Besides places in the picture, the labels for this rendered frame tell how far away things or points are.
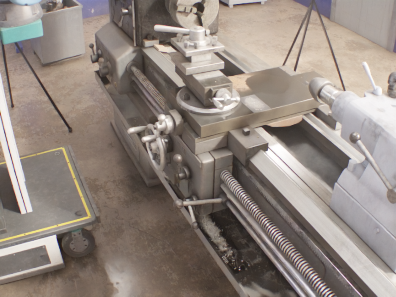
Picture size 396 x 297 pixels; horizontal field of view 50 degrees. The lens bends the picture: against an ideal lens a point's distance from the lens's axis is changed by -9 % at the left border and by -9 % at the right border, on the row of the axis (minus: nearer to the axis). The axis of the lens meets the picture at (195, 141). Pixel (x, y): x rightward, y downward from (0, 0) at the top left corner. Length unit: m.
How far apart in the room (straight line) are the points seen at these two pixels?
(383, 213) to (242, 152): 0.61
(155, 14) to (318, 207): 1.51
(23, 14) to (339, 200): 1.26
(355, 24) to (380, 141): 4.43
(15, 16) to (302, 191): 1.18
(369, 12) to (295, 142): 3.70
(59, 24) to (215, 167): 3.02
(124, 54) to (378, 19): 3.51
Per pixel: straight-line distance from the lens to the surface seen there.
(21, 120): 3.76
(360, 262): 1.36
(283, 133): 2.05
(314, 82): 1.62
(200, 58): 1.83
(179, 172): 1.84
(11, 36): 1.71
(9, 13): 1.70
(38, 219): 2.27
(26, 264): 2.32
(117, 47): 2.72
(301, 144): 1.99
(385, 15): 5.35
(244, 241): 1.96
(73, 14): 4.50
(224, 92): 1.69
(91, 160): 3.14
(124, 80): 2.68
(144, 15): 2.54
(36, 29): 1.71
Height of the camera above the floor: 1.82
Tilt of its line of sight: 34 degrees down
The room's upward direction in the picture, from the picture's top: straight up
